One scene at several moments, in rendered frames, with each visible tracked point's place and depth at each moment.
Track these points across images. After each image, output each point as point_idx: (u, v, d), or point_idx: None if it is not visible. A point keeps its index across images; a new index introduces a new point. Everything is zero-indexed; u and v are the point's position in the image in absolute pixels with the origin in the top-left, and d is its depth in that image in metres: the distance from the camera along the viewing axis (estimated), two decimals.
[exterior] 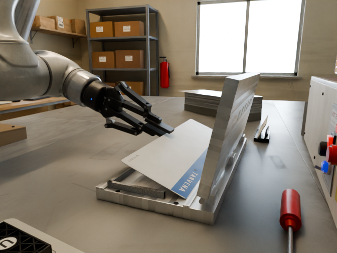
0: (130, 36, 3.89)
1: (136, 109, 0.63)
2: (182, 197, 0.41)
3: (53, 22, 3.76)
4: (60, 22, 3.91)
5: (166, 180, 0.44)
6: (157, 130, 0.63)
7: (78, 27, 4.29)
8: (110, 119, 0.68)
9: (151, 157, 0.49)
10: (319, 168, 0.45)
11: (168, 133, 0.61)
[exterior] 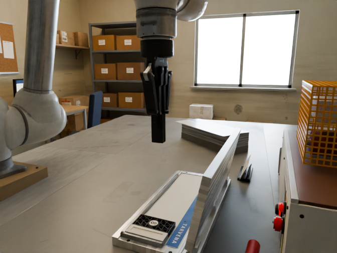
0: (131, 49, 4.05)
1: (165, 100, 0.63)
2: (174, 248, 0.58)
3: (57, 36, 3.93)
4: (64, 36, 4.07)
5: None
6: (159, 128, 0.63)
7: (81, 40, 4.45)
8: None
9: None
10: None
11: (164, 141, 0.63)
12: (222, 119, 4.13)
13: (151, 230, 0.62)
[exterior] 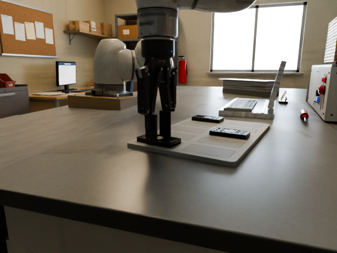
0: None
1: (170, 98, 0.64)
2: (259, 112, 1.00)
3: (88, 26, 4.35)
4: (93, 26, 4.49)
5: None
6: (153, 129, 0.61)
7: (107, 30, 4.88)
8: (146, 72, 0.56)
9: None
10: (316, 102, 1.03)
11: None
12: None
13: (241, 107, 1.04)
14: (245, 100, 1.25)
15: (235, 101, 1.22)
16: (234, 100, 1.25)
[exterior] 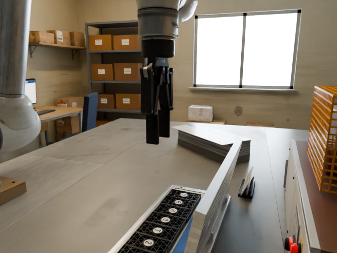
0: (129, 49, 3.95)
1: None
2: None
3: (52, 36, 3.82)
4: (59, 36, 3.96)
5: None
6: (162, 124, 0.66)
7: (78, 40, 4.35)
8: None
9: None
10: None
11: (147, 141, 0.61)
12: (222, 121, 4.02)
13: None
14: (172, 211, 0.72)
15: (151, 218, 0.69)
16: (153, 211, 0.72)
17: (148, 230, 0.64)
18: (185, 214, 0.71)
